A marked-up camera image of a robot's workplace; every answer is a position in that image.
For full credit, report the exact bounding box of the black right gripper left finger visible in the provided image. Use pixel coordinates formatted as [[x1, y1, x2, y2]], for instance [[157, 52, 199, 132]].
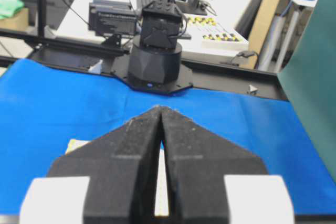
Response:
[[47, 107, 161, 223]]

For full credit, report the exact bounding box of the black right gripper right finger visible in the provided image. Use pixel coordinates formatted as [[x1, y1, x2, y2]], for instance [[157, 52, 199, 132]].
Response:
[[161, 107, 268, 223]]

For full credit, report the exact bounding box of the yellow checked towel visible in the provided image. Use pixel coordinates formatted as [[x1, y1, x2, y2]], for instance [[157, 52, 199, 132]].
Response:
[[65, 139, 89, 154]]

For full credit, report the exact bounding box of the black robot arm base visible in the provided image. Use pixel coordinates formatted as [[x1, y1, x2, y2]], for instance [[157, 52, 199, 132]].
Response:
[[111, 0, 193, 94]]

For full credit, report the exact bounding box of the blue table cloth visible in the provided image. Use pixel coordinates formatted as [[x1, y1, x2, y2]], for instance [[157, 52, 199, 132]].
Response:
[[1, 59, 335, 215]]

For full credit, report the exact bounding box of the white tray with yellow parts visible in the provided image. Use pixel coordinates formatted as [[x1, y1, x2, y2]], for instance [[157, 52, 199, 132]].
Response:
[[187, 15, 249, 51]]

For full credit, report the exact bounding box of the green backdrop board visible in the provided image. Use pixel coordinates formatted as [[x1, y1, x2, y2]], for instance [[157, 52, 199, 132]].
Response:
[[278, 0, 335, 179]]

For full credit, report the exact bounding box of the black electronics box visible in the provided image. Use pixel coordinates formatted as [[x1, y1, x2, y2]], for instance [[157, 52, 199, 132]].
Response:
[[88, 0, 137, 36]]

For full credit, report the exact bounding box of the green cloth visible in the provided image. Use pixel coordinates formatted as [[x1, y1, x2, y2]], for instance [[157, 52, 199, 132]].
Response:
[[0, 0, 25, 19]]

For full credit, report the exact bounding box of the black aluminium frame rail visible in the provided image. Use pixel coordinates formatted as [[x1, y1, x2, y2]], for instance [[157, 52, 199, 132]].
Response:
[[1, 29, 288, 101]]

